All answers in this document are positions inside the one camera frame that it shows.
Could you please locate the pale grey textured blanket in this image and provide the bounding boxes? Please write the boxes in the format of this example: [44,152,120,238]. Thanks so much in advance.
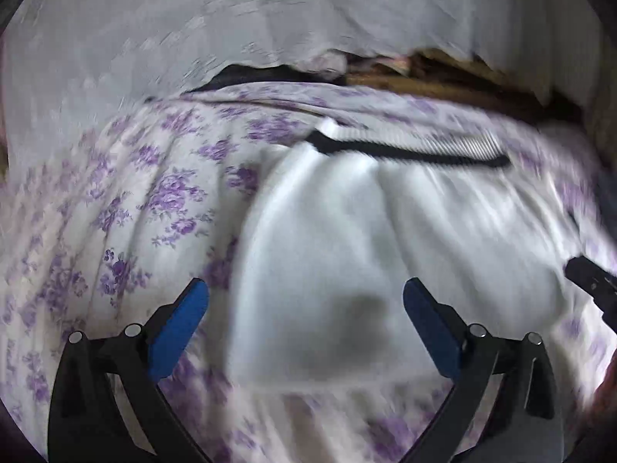
[0,0,603,174]

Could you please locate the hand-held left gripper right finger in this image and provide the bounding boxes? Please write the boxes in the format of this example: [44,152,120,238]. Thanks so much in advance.
[402,277,567,463]

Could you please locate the purple floral bed sheet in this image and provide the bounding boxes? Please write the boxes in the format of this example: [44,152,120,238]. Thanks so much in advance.
[0,81,617,463]

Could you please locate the white sweater with navy collar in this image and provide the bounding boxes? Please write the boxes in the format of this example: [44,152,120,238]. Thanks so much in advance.
[226,117,586,390]

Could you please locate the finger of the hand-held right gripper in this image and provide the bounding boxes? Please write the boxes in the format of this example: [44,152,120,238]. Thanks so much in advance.
[565,255,617,321]

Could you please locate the dark cloth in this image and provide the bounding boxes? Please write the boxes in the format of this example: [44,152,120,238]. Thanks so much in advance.
[185,62,348,93]

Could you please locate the pink patterned cloth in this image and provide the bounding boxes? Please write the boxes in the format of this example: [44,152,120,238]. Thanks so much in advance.
[294,51,350,75]

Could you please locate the brown wooden bed frame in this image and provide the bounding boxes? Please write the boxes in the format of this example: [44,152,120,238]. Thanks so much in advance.
[344,48,586,128]

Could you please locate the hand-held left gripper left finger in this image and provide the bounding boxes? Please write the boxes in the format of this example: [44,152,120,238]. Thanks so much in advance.
[47,277,213,463]

